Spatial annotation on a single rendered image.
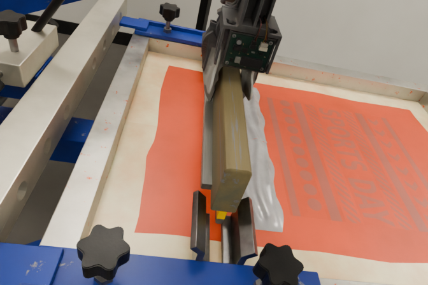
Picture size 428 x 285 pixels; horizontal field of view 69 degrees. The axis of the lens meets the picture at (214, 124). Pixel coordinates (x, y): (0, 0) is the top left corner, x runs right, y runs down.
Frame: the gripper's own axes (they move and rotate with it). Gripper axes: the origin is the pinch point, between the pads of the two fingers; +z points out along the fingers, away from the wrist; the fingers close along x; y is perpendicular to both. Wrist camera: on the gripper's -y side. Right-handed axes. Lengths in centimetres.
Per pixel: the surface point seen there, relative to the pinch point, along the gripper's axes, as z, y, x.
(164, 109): 9.4, -5.3, -9.0
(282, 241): 9.6, 19.1, 9.9
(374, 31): 50, -201, 143
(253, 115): 8.8, -7.1, 8.4
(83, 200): 6.1, 18.7, -16.2
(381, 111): 9.4, -18.1, 41.7
